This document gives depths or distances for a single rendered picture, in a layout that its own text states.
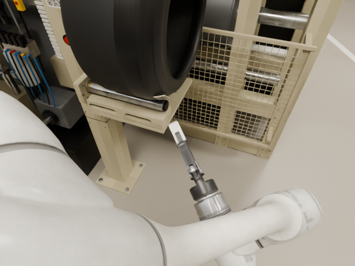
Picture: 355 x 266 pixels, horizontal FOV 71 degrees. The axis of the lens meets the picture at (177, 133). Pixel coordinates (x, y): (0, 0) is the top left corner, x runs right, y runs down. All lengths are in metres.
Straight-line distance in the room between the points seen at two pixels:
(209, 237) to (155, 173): 1.46
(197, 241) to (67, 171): 0.23
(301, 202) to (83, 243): 0.55
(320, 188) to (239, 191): 0.57
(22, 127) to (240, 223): 0.35
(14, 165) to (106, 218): 0.08
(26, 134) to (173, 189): 1.57
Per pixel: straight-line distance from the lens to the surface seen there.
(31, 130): 0.26
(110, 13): 0.70
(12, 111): 0.28
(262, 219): 0.50
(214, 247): 0.42
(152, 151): 1.96
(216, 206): 0.68
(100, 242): 0.19
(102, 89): 1.06
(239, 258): 0.69
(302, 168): 2.08
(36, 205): 0.18
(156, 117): 0.98
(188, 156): 0.69
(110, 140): 1.46
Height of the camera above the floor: 1.55
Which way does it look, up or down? 48 degrees down
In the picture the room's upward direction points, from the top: straight up
